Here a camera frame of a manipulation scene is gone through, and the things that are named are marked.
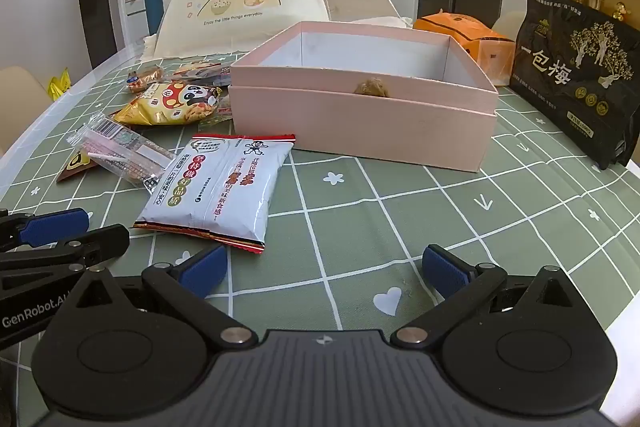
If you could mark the orange tissue pack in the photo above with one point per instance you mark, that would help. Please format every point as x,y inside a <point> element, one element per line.
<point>465,32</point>

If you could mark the white sideboard cabinet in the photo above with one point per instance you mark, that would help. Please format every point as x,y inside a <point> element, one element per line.
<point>515,4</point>

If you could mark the red white snack packet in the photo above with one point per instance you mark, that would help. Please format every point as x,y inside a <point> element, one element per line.
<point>202,69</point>

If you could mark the yellow bag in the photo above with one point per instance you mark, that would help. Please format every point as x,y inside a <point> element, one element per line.
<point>60,83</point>

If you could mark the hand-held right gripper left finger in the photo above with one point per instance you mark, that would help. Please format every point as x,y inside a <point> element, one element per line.
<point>202,268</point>

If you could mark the pink cardboard box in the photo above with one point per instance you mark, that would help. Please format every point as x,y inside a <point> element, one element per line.
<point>350,127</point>

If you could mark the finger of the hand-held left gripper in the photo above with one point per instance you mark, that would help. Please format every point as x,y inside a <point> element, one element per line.
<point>75,247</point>
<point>50,227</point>

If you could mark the small brown snack packet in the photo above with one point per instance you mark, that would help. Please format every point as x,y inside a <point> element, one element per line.
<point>75,166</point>

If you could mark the yellow panda snack packet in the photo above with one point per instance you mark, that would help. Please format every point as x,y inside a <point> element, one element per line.
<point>170,104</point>

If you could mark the metal tin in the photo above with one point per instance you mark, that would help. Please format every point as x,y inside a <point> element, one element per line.
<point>595,1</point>

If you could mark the pale clear snack packet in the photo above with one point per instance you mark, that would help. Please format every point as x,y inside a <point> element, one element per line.
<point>220,111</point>

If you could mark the black gold-printed bag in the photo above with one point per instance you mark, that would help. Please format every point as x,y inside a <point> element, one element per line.
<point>575,72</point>

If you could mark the white blue snack packet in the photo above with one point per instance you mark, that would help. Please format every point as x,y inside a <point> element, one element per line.
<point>220,187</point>

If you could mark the beige chair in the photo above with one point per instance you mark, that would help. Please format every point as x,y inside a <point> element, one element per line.
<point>380,22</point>

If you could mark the red gold figurine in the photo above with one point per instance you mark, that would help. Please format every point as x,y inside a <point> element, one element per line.
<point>620,12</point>

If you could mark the brown round snack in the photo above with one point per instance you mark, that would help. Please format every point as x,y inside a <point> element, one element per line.
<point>371,88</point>

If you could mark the clear packet of pink sticks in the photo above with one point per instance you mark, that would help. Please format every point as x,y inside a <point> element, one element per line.
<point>125,152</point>

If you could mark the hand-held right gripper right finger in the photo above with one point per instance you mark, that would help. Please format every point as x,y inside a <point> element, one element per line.
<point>445,269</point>

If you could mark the green checked tablecloth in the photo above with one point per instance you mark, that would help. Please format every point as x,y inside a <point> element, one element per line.
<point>380,217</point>

